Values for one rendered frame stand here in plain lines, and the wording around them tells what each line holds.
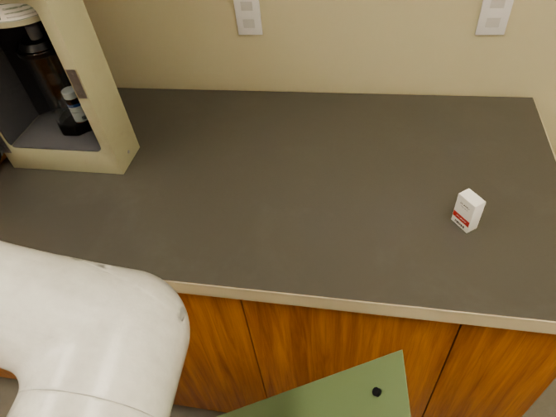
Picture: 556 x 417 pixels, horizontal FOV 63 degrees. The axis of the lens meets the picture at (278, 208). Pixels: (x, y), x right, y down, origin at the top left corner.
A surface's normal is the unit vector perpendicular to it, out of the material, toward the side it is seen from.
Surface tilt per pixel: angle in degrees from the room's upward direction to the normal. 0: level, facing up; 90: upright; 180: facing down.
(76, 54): 90
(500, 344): 90
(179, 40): 90
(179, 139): 0
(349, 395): 44
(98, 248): 0
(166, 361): 71
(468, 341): 90
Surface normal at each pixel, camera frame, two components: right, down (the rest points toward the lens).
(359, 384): -0.75, -0.49
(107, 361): 0.31, -0.57
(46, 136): -0.08, -0.68
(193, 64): -0.18, 0.73
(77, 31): 0.98, 0.07
